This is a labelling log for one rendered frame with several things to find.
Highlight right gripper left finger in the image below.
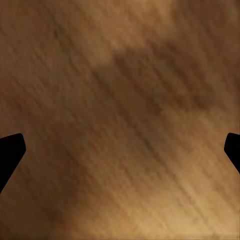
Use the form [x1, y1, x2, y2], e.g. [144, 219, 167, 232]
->
[0, 133, 26, 193]

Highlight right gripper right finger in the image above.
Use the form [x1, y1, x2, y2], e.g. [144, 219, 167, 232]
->
[224, 133, 240, 173]

